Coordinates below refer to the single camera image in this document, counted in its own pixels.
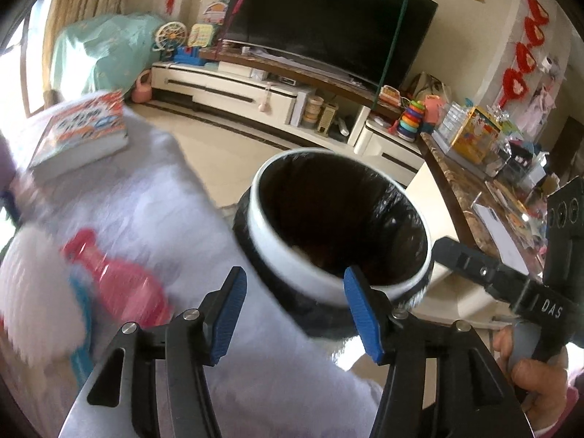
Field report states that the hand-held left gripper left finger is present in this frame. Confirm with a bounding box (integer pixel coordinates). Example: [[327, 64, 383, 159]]
[[59, 266, 249, 438]]

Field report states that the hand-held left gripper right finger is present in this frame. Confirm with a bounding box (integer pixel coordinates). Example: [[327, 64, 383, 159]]
[[343, 265, 534, 438]]

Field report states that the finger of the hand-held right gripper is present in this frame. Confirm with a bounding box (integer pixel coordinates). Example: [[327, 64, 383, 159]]
[[431, 236, 531, 304]]

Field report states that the white round trash bin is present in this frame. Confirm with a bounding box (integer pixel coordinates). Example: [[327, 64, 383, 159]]
[[232, 147, 433, 339]]

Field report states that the black bin liner bag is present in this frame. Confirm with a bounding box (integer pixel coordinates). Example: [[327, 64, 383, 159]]
[[232, 150, 430, 339]]

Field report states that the person's right hand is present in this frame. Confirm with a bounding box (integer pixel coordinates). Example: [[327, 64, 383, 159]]
[[492, 324, 571, 416]]

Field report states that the white flat box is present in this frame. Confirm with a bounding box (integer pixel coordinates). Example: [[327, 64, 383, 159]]
[[472, 201, 525, 274]]

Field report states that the brown marble side counter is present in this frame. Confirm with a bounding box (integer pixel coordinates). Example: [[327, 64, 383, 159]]
[[420, 132, 548, 279]]

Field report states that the pink plastic bottle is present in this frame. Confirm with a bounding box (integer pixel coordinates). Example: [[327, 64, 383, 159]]
[[61, 229, 174, 324]]

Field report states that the pale fluffy printed blanket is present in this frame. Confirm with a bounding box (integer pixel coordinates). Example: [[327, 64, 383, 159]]
[[0, 100, 384, 438]]

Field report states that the yellow toy box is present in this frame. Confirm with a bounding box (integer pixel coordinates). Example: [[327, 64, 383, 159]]
[[452, 106, 503, 165]]

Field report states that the clear plastic drawer organizer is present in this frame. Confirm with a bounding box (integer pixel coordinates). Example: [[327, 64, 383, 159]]
[[433, 103, 468, 142]]

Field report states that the rainbow stacking rings toy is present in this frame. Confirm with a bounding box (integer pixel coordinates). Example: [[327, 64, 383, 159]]
[[395, 99, 425, 140]]

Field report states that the white fluffy lump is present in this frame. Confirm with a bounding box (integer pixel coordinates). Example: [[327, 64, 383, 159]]
[[0, 226, 87, 366]]

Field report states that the beige grater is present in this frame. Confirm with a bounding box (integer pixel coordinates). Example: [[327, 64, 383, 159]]
[[317, 103, 339, 135]]

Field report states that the stack of round tins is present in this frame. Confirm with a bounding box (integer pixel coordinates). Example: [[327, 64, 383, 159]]
[[302, 96, 324, 128]]

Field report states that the white and brown television cabinet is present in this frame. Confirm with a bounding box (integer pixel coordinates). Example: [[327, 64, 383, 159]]
[[150, 48, 425, 174]]

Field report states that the green pole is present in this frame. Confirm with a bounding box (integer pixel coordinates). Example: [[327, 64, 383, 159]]
[[370, 0, 409, 112]]

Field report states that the pink toy watering can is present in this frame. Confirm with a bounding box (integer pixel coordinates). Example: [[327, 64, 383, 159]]
[[131, 70, 153, 103]]

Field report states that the colourful children's book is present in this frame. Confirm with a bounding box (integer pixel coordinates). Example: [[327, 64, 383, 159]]
[[28, 90, 129, 170]]

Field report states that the blue plastic toy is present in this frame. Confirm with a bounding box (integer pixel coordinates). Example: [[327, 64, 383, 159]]
[[173, 46, 206, 67]]

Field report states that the yellow green toy board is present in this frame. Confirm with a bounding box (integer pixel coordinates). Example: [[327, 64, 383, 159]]
[[188, 23, 219, 49]]

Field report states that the toy ferris wheel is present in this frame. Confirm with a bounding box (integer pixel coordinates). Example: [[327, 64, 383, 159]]
[[154, 21, 189, 61]]

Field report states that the teal cloth furniture cover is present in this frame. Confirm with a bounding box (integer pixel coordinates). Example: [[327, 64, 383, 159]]
[[49, 13, 167, 96]]

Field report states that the black flat television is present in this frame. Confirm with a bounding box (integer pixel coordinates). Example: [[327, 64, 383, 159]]
[[222, 0, 439, 89]]

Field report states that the magenta pole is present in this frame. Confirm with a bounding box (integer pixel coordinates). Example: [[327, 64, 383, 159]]
[[219, 0, 265, 55]]

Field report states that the brown framed balcony door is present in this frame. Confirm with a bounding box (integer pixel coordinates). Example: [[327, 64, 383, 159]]
[[0, 4, 53, 117]]

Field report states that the red heart wall garland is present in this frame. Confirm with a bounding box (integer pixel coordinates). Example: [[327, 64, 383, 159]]
[[497, 0, 550, 108]]

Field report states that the colourful arched wall sticker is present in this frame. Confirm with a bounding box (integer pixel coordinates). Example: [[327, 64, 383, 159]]
[[201, 0, 231, 26]]

